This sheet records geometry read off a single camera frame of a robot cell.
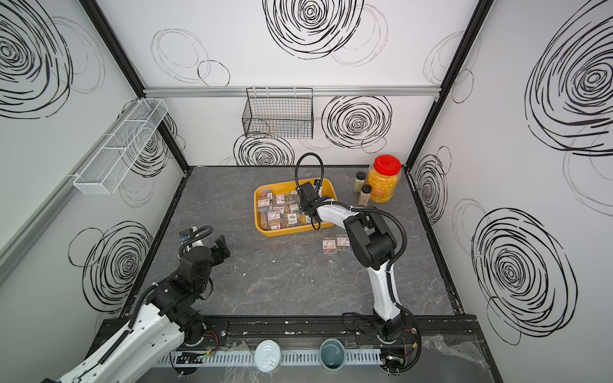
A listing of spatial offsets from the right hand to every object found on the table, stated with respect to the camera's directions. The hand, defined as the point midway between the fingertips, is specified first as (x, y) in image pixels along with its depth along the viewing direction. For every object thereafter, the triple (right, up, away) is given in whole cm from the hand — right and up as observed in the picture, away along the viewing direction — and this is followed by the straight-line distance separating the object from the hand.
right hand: (312, 206), depth 101 cm
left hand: (-33, -11, -22) cm, 41 cm away
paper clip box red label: (-20, +2, -2) cm, 21 cm away
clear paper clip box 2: (+7, -14, -10) cm, 19 cm away
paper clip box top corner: (-20, +5, +2) cm, 21 cm away
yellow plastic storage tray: (-6, -9, -8) cm, 14 cm away
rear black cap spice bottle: (+21, +11, +4) cm, 24 cm away
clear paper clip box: (+12, -13, -10) cm, 20 cm away
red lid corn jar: (+30, +12, -3) cm, 33 cm away
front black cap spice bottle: (+23, +6, -1) cm, 24 cm away
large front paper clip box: (-15, -5, -5) cm, 17 cm away
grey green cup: (+6, -42, -31) cm, 53 cm away
